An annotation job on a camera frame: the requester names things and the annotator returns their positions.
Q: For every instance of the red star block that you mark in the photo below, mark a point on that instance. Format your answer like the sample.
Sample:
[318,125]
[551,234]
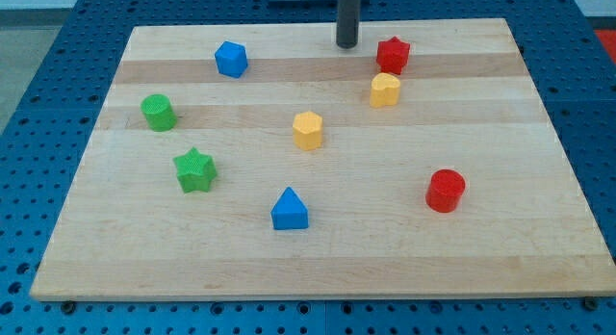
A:
[392,55]

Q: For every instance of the green star block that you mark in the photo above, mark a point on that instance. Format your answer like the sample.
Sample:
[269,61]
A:
[195,171]

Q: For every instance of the yellow hexagon block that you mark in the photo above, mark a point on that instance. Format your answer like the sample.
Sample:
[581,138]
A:
[307,130]

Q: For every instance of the blue triangle block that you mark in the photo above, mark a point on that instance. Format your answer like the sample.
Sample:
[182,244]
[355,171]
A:
[289,212]

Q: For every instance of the wooden board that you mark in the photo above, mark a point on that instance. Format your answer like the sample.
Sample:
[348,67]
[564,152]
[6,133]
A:
[522,228]

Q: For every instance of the yellow heart block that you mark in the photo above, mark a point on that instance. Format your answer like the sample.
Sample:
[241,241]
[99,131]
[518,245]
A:
[385,90]

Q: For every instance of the blue cube block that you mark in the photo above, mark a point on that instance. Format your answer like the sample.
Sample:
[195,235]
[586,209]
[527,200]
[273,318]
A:
[231,59]

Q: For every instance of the red cylinder block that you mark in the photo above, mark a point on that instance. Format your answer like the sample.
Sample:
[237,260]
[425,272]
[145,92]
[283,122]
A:
[445,189]

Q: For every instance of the green cylinder block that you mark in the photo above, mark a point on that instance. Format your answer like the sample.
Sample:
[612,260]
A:
[158,112]

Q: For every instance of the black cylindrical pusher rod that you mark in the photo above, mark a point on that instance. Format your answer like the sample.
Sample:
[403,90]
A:
[347,23]

